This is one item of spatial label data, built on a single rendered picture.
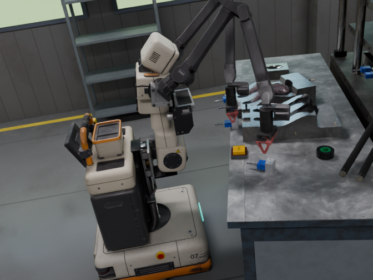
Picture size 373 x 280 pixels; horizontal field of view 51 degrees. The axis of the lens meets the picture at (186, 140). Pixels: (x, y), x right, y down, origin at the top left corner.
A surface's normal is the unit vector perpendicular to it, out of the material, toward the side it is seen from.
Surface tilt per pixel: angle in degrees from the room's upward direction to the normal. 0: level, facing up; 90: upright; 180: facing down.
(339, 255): 90
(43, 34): 90
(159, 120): 90
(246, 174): 0
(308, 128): 90
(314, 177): 0
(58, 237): 0
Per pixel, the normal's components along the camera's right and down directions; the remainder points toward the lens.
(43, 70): 0.12, 0.47
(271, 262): -0.11, 0.50
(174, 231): -0.13, -0.87
